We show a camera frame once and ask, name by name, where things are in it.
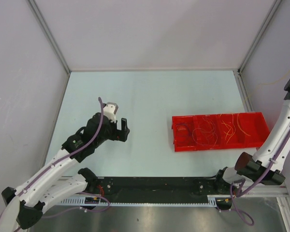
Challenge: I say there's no black thin cable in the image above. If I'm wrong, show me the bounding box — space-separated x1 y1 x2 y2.
175 122 191 143

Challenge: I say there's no red plastic bin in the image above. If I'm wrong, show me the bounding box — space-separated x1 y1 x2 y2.
172 112 270 152

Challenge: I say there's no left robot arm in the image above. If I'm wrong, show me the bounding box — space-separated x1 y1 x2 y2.
0 110 130 232

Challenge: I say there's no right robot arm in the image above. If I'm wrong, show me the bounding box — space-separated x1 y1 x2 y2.
213 79 290 196

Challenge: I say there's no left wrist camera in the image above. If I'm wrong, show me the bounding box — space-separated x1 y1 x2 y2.
103 102 118 123

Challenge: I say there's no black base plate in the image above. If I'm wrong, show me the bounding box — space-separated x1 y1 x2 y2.
85 177 230 204

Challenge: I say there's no grey slotted cable duct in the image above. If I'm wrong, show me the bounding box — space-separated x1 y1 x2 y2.
57 195 217 207

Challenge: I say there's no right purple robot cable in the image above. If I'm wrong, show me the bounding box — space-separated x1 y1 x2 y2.
229 120 290 227

